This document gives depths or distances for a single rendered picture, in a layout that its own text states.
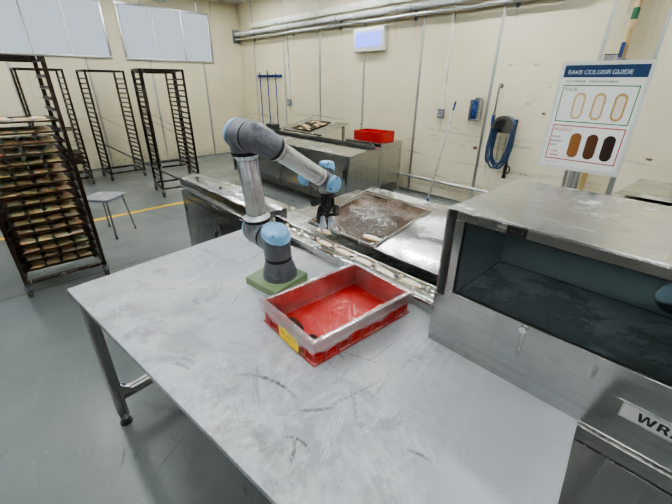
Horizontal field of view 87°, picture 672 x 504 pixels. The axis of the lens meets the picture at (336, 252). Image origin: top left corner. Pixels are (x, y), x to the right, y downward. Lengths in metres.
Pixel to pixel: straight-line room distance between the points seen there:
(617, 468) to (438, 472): 0.50
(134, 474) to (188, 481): 0.26
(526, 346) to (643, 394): 0.26
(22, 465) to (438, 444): 1.96
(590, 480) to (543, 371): 0.33
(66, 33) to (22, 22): 0.57
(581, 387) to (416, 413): 0.43
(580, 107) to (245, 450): 1.84
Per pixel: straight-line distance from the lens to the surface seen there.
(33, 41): 8.37
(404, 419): 1.06
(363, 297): 1.49
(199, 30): 9.21
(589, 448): 1.28
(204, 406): 1.13
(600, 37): 5.02
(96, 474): 2.21
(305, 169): 1.47
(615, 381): 1.13
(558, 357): 1.14
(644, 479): 1.30
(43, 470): 2.35
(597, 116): 1.97
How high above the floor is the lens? 1.63
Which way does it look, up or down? 26 degrees down
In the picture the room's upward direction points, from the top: 1 degrees clockwise
